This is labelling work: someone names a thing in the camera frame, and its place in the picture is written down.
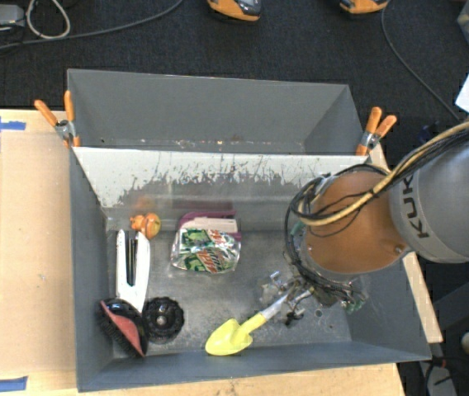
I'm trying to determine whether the orange toy duck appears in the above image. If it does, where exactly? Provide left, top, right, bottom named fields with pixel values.
left=130, top=212, right=163, bottom=240

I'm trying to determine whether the black and red brush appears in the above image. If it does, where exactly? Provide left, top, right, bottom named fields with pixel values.
left=95, top=297, right=150, bottom=360

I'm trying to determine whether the white stapler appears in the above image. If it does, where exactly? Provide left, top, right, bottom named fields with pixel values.
left=115, top=229, right=152, bottom=314

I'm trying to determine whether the black round knob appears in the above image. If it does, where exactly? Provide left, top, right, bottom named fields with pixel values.
left=141, top=295, right=186, bottom=345

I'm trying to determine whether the purple and white box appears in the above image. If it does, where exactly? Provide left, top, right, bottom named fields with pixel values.
left=177, top=210, right=243, bottom=242

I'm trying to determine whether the yellow toy shovel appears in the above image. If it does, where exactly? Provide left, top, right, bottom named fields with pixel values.
left=204, top=309, right=269, bottom=357

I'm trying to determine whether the black cylinder on white bracket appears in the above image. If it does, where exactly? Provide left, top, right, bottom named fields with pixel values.
left=282, top=306, right=306, bottom=328

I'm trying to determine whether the crushed green drink can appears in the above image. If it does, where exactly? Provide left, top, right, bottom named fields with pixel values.
left=169, top=227, right=242, bottom=275

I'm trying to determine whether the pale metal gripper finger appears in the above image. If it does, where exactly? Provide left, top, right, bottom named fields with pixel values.
left=262, top=288, right=314, bottom=319
left=258, top=270, right=298, bottom=301

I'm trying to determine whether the brown cardboard board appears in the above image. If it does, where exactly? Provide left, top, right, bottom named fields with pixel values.
left=0, top=131, right=79, bottom=381

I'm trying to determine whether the grey metal bin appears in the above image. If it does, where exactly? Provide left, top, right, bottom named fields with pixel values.
left=65, top=68, right=433, bottom=394

